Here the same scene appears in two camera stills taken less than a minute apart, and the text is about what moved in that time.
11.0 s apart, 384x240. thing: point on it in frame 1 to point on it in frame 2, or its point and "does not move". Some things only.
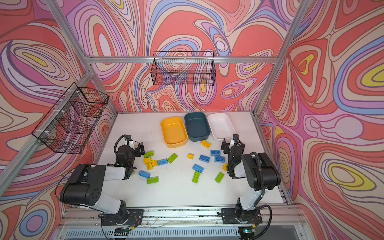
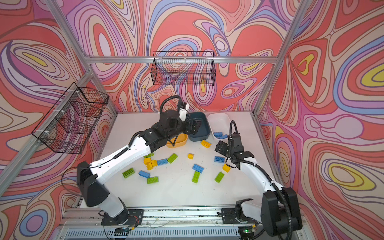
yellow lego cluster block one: (147, 160) does not move
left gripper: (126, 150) to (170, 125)
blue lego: (144, 174) does not move
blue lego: (162, 161) does not move
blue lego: (215, 152) to (218, 134)
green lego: (149, 154) does not move
